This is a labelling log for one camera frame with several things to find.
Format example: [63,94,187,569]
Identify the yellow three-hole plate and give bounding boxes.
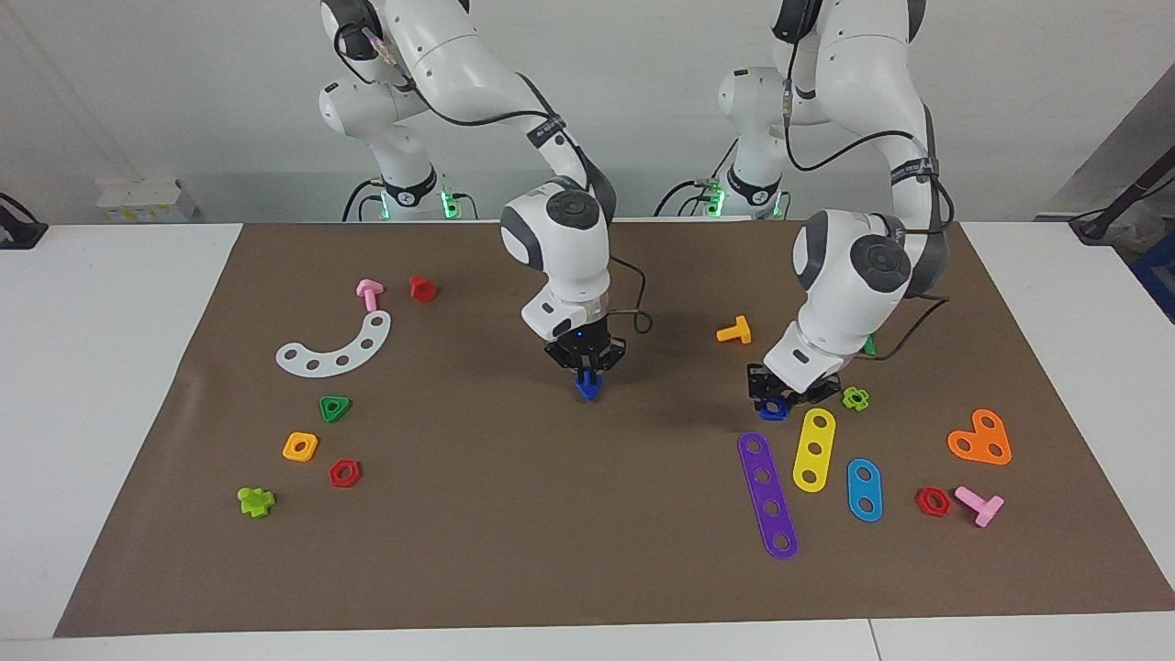
[792,408,837,494]

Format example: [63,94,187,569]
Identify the purple four-hole plate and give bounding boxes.
[737,431,800,561]

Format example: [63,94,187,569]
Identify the blue two-hole plate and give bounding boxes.
[846,458,884,523]

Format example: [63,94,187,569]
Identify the brown table mat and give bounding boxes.
[53,220,1175,639]

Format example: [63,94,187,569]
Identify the orange heart-shaped plate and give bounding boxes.
[946,409,1013,466]

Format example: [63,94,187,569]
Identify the white curved perforated plate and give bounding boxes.
[275,310,393,379]

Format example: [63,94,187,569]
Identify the blue crate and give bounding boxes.
[1131,230,1175,324]

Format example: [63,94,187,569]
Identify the white cardboard box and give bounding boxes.
[96,179,198,223]

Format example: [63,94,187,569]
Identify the black table clamp device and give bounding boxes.
[0,193,49,251]

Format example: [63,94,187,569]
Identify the black base cable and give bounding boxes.
[341,177,385,223]
[654,138,737,218]

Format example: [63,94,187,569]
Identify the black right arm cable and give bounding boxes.
[332,18,655,337]

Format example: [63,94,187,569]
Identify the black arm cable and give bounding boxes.
[782,78,952,362]
[332,18,655,337]

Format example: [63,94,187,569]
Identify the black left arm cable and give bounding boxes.
[782,78,952,362]

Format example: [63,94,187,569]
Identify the black pole with mount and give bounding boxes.
[1069,170,1175,244]

